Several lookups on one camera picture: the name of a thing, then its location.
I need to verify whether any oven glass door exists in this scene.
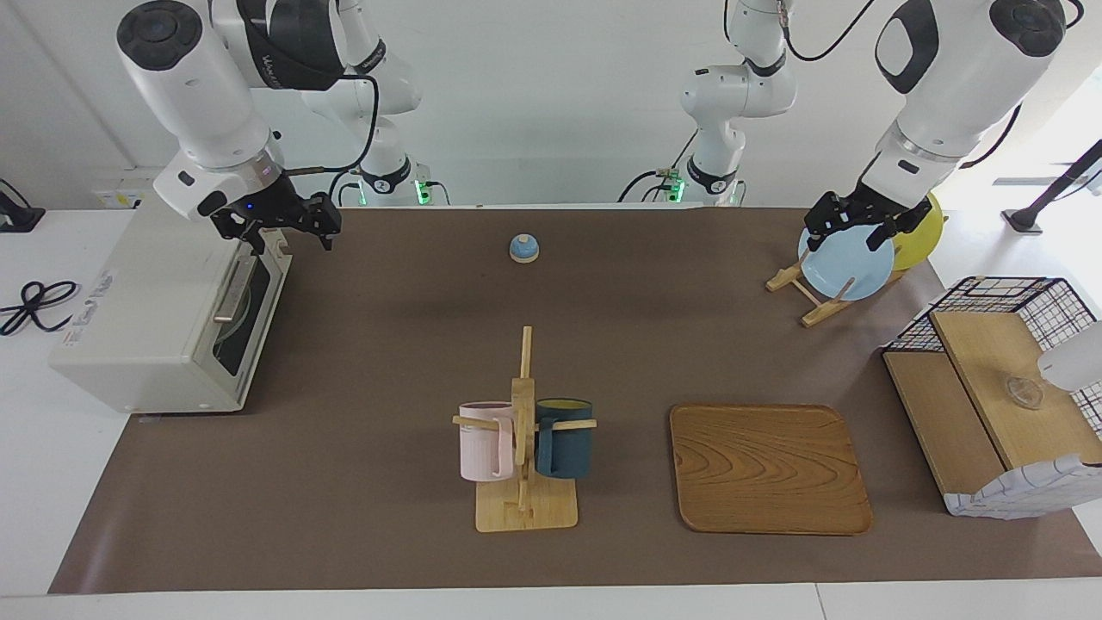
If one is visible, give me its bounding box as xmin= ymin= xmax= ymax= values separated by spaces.
xmin=194 ymin=241 xmax=294 ymax=410

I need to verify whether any white toaster oven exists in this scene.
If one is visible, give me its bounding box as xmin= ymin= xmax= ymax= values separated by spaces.
xmin=49 ymin=202 xmax=294 ymax=414

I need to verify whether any yellow plate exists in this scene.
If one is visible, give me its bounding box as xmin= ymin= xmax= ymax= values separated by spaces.
xmin=891 ymin=191 xmax=945 ymax=272

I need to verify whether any light blue plate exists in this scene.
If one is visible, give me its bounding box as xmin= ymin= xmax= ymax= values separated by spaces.
xmin=798 ymin=226 xmax=896 ymax=302

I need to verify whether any wooden plate rack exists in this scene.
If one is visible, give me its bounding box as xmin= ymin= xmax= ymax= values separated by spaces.
xmin=766 ymin=250 xmax=905 ymax=328

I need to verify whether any brown table mat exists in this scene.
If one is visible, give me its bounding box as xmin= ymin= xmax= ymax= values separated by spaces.
xmin=49 ymin=207 xmax=1102 ymax=595

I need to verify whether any black stand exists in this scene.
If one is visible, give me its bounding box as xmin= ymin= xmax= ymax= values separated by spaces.
xmin=1003 ymin=139 xmax=1102 ymax=235

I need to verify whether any small clear glass dish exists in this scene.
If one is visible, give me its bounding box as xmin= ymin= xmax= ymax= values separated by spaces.
xmin=1003 ymin=375 xmax=1045 ymax=410

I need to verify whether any white rounded object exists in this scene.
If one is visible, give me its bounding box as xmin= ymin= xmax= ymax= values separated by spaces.
xmin=1037 ymin=320 xmax=1102 ymax=394

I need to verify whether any wooden tray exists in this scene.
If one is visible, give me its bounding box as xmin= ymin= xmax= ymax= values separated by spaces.
xmin=669 ymin=404 xmax=874 ymax=536

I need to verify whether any black device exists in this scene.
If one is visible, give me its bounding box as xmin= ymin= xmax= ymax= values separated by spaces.
xmin=0 ymin=178 xmax=46 ymax=233

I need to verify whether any pink mug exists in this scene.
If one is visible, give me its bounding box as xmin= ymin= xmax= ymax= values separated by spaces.
xmin=458 ymin=401 xmax=517 ymax=483

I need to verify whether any wooden shelf unit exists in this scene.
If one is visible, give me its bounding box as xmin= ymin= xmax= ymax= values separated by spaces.
xmin=943 ymin=454 xmax=1102 ymax=520

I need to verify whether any dark teal mug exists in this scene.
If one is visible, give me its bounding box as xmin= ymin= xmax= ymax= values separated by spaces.
xmin=534 ymin=397 xmax=595 ymax=480

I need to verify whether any wooden mug rack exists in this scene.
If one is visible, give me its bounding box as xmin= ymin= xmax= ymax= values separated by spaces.
xmin=453 ymin=325 xmax=598 ymax=533

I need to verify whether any black wire basket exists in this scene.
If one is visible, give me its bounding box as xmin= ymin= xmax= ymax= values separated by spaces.
xmin=884 ymin=276 xmax=1102 ymax=431

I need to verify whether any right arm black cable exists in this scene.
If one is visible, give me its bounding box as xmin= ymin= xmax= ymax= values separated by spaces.
xmin=284 ymin=73 xmax=381 ymax=203

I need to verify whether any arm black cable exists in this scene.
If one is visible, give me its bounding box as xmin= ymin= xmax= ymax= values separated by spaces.
xmin=284 ymin=73 xmax=381 ymax=203
xmin=779 ymin=0 xmax=879 ymax=63

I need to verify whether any white wall socket box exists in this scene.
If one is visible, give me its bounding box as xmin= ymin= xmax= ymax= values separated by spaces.
xmin=93 ymin=168 xmax=173 ymax=210

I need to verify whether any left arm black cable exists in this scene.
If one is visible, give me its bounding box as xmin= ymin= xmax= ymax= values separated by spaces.
xmin=779 ymin=0 xmax=879 ymax=63

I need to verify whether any black base cable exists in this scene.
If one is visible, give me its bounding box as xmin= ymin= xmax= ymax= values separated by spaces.
xmin=616 ymin=129 xmax=698 ymax=204

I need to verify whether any coiled black cable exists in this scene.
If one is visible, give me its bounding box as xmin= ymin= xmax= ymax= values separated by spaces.
xmin=0 ymin=280 xmax=80 ymax=337

